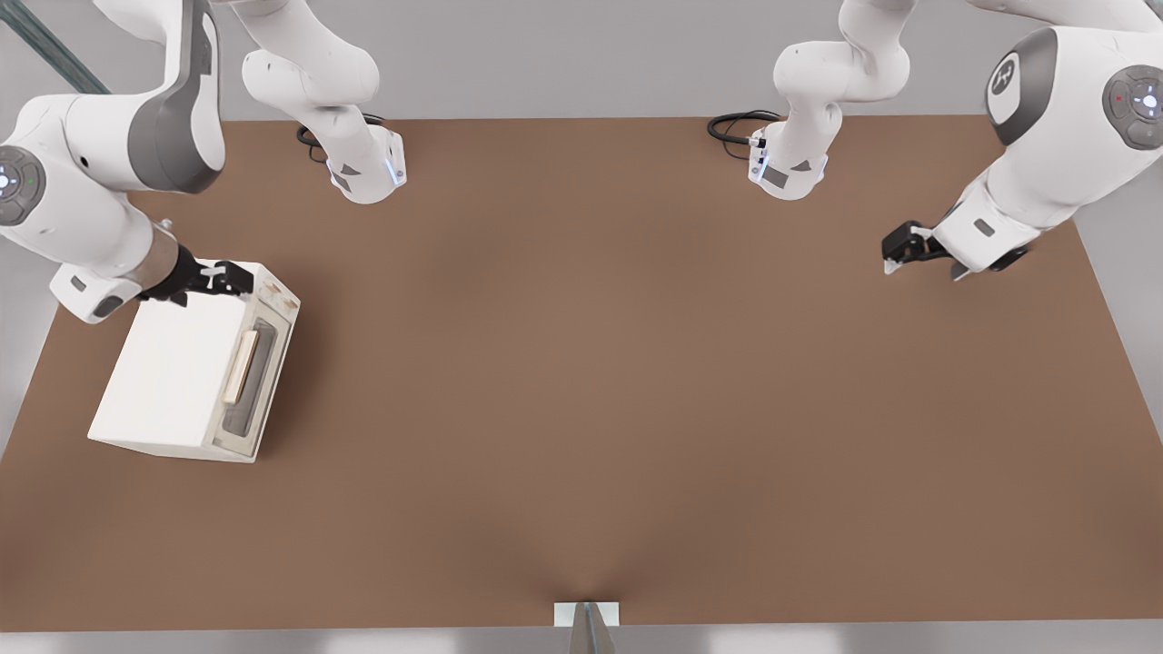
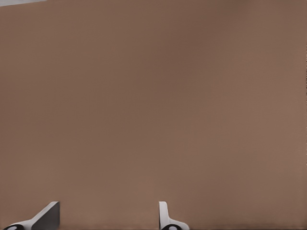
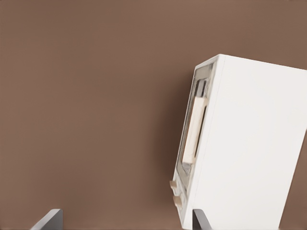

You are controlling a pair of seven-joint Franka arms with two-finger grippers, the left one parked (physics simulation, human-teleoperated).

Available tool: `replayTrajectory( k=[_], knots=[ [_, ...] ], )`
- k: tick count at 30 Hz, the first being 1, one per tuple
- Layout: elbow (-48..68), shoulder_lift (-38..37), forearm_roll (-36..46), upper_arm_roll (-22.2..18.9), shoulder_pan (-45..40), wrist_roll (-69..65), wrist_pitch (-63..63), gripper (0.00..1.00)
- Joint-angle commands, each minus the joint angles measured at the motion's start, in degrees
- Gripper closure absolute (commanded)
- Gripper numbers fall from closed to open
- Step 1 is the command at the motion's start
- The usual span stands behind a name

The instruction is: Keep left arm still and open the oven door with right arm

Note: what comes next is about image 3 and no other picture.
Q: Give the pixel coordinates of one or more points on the white oven body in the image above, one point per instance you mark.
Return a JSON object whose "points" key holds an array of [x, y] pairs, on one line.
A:
{"points": [[247, 148]]}

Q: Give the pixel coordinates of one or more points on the white glass oven door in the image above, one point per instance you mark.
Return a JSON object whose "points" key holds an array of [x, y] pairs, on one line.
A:
{"points": [[189, 134]]}

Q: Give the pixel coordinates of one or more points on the pale oven knob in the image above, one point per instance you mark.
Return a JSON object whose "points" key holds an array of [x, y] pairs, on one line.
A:
{"points": [[177, 200], [173, 184]]}

